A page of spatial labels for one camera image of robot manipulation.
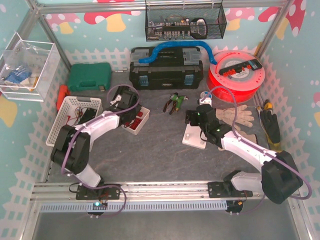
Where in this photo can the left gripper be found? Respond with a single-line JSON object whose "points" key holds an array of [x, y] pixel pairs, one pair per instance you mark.
{"points": [[131, 116]]}

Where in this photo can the yellow black screwdriver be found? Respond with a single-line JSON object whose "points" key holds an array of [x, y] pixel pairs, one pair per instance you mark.
{"points": [[266, 106]]}

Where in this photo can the orange handled tool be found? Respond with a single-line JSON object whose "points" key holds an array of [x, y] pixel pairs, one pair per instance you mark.
{"points": [[62, 93]]}

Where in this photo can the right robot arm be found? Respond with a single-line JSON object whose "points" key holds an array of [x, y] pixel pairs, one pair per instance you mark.
{"points": [[277, 178]]}

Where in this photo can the clear acrylic box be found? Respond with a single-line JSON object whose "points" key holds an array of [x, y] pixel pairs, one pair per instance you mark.
{"points": [[41, 57]]}

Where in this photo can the green plastic case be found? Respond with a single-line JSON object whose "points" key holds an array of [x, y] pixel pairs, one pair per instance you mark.
{"points": [[89, 77]]}

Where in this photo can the white perforated basket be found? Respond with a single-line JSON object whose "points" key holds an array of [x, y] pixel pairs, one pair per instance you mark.
{"points": [[68, 114]]}

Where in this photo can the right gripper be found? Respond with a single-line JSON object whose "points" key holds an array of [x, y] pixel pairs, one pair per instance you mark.
{"points": [[191, 117]]}

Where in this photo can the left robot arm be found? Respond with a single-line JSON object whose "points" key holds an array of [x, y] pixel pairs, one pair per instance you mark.
{"points": [[72, 147]]}

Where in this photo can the black rubber glove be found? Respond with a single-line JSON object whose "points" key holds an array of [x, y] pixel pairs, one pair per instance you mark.
{"points": [[272, 130]]}

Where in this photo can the black circuit board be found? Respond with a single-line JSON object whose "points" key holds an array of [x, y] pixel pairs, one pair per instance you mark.
{"points": [[89, 114]]}

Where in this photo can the white spring tray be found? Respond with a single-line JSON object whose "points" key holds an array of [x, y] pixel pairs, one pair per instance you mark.
{"points": [[145, 117]]}

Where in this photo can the blue white glove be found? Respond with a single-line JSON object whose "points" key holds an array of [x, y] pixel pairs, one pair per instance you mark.
{"points": [[19, 76]]}

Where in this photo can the black toolbox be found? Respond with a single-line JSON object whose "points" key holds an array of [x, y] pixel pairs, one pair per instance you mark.
{"points": [[174, 68]]}

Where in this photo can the white work glove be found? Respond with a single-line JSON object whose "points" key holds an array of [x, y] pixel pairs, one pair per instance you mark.
{"points": [[243, 116], [249, 137]]}

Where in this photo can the red filament spool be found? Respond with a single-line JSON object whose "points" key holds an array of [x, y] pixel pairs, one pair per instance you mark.
{"points": [[237, 74]]}

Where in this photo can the solder wire spool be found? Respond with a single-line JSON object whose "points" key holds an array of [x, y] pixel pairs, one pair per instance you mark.
{"points": [[203, 94]]}

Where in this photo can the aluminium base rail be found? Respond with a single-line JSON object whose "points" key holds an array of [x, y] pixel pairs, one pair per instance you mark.
{"points": [[135, 191]]}

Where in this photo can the black wire mesh basket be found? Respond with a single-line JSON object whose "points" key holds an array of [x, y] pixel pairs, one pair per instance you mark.
{"points": [[184, 22]]}

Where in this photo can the white slotted cable duct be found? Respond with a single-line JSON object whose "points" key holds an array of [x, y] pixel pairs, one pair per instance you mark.
{"points": [[154, 206]]}

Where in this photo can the white peg board fixture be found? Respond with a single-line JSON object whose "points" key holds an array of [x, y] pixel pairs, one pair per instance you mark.
{"points": [[192, 137]]}

